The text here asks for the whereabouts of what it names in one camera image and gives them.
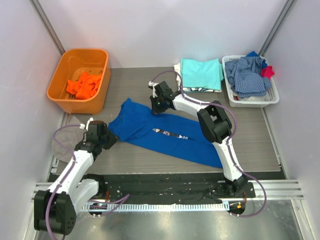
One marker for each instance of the orange t shirt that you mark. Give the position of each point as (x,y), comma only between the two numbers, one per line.
(85,87)

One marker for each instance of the right aluminium corner post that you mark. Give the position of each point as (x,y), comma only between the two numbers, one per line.
(280,20)

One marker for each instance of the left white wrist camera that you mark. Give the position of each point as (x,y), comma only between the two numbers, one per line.
(85,126)

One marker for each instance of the grey cap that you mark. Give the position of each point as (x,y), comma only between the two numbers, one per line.
(69,137)

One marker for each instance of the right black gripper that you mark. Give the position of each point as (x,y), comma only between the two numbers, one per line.
(157,107)

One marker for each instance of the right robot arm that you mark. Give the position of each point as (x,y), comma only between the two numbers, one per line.
(215,125)

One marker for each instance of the white plastic laundry basket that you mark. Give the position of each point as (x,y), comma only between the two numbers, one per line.
(272,92)

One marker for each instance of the folded white printed t shirt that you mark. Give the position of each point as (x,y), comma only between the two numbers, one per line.
(177,68)

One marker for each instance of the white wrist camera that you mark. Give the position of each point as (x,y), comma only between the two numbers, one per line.
(152,86)
(85,126)

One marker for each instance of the red cloth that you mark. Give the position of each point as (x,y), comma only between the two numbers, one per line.
(267,72)

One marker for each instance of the blue t shirt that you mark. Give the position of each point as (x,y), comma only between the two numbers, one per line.
(164,133)

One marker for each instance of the blue checkered shirt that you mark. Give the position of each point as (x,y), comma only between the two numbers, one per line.
(244,76)

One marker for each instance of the aluminium corner post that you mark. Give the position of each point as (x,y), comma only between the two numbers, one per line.
(47,25)
(280,20)

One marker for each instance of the folded teal t shirt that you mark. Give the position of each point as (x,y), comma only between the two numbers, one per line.
(206,75)

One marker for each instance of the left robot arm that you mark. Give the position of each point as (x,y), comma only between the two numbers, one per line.
(56,209)

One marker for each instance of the slotted white cable duct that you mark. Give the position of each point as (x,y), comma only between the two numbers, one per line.
(159,208)

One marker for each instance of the orange plastic tub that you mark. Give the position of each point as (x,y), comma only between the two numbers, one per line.
(72,65)

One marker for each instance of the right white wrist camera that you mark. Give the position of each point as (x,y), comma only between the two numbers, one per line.
(152,86)

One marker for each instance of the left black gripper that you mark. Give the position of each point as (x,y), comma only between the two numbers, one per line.
(110,141)

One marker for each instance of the blue cloth in basket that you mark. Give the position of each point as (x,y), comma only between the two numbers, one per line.
(254,54)

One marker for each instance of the left aluminium corner post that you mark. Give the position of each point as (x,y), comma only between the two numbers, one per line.
(47,25)

